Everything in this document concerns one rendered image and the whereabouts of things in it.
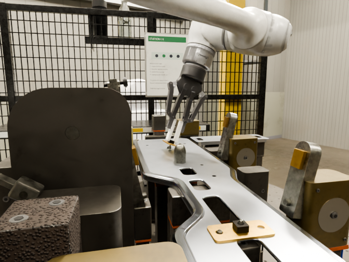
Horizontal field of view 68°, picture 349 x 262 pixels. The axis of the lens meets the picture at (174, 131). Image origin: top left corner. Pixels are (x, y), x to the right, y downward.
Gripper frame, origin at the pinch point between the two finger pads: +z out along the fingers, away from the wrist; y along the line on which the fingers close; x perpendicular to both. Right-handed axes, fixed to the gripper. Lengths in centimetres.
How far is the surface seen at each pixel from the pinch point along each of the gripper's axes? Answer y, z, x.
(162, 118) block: 0.4, -3.2, 26.3
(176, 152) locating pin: -1.2, 4.8, -13.6
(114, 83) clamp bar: -21.1, -7.4, -2.8
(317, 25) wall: 319, -295, 392
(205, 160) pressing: 7.4, 4.8, -13.0
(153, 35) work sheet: -12, -41, 51
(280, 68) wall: 309, -208, 456
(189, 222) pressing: -4.8, 11.2, -43.0
